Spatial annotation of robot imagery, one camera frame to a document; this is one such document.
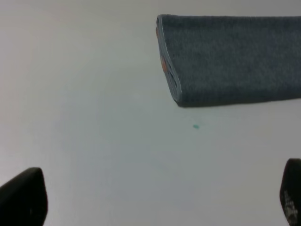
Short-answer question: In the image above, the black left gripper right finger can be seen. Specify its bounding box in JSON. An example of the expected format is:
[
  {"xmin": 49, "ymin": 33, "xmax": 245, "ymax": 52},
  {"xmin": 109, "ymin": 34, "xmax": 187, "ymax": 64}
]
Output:
[{"xmin": 279, "ymin": 158, "xmax": 301, "ymax": 226}]

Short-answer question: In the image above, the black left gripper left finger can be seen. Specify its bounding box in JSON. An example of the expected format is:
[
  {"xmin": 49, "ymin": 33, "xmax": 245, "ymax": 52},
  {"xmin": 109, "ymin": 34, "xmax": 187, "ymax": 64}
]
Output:
[{"xmin": 0, "ymin": 167, "xmax": 48, "ymax": 226}]

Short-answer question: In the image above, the grey towel with orange pattern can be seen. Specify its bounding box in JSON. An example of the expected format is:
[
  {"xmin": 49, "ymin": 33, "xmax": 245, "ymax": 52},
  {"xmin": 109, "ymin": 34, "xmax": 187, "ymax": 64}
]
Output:
[{"xmin": 156, "ymin": 15, "xmax": 301, "ymax": 107}]

